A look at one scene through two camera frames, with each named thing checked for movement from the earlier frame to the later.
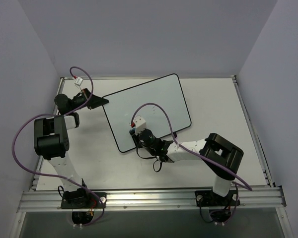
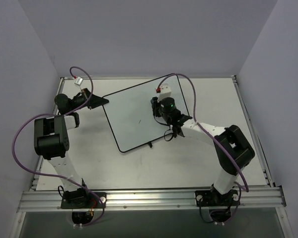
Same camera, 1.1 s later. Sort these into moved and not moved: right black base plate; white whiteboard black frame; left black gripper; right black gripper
Moved: right black gripper
Not moved: white whiteboard black frame; left black gripper; right black base plate
